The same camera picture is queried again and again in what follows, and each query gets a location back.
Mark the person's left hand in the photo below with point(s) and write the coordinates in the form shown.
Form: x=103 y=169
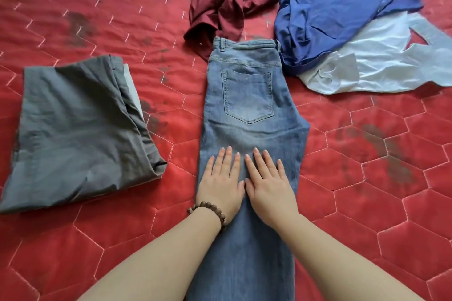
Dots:
x=220 y=188

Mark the person's right hand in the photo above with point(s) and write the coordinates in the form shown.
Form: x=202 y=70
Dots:
x=270 y=191

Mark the blue denim jeans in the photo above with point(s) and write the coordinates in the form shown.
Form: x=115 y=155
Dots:
x=247 y=106

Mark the red quilted mattress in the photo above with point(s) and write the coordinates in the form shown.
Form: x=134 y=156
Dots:
x=353 y=170

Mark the light grey trousers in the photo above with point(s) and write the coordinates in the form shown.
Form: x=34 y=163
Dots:
x=133 y=89

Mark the dark grey trousers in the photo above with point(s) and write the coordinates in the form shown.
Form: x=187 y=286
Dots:
x=77 y=135

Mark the light blue shirt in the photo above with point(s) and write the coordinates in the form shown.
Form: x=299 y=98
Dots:
x=388 y=57

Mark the dark blue shirt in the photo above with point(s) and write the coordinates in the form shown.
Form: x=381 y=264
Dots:
x=328 y=15

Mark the person's right forearm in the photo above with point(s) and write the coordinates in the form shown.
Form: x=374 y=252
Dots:
x=335 y=262

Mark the person's left forearm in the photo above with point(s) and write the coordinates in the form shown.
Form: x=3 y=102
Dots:
x=159 y=262

